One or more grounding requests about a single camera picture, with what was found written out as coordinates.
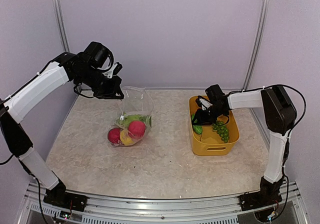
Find aluminium frame post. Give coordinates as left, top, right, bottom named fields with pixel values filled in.
left=242, top=0, right=270, bottom=90
left=52, top=0, right=70, bottom=52

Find green toy grapes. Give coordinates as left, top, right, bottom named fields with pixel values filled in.
left=212, top=120, right=230, bottom=143

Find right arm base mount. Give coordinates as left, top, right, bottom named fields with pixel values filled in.
left=238, top=191, right=283, bottom=211

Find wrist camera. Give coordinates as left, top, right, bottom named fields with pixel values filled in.
left=195, top=95, right=213, bottom=111
left=104, top=62, right=123, bottom=79

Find clear zip top bag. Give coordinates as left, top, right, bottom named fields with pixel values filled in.
left=107, top=86, right=154, bottom=147

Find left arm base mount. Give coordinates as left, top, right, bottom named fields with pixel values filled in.
left=43, top=192, right=88, bottom=212

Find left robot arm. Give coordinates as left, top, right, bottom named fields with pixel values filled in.
left=0, top=41, right=124, bottom=207

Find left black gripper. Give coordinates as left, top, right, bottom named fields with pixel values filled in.
left=76, top=65, right=124, bottom=99

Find yellow toy lemon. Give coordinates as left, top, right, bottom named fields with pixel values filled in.
left=119, top=129, right=135, bottom=146

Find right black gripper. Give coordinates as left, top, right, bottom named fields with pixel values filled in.
left=195, top=104, right=227, bottom=125

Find green toy apple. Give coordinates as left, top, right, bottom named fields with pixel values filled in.
left=115, top=114, right=152, bottom=128

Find right aluminium frame post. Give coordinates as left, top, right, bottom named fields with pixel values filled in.
left=242, top=0, right=270, bottom=90

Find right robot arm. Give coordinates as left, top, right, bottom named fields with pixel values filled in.
left=190, top=84, right=301, bottom=206

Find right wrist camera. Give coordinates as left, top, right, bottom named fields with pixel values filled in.
left=195, top=95, right=213, bottom=111

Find left aluminium frame post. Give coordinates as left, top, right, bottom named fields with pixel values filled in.
left=52, top=0, right=70, bottom=52

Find aluminium front rail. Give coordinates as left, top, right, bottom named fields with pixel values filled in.
left=14, top=178, right=310, bottom=224

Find red toy tomato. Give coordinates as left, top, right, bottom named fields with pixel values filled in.
left=107, top=127, right=122, bottom=144

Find green toy cucumber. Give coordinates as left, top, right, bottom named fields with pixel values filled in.
left=192, top=125, right=203, bottom=135

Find yellow plastic basket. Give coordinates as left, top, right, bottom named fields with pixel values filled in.
left=189, top=110, right=240, bottom=156

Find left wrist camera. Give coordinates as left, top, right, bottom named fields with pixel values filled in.
left=104, top=62, right=123, bottom=79

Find red toy apple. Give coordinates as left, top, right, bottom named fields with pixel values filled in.
left=127, top=120, right=146, bottom=139

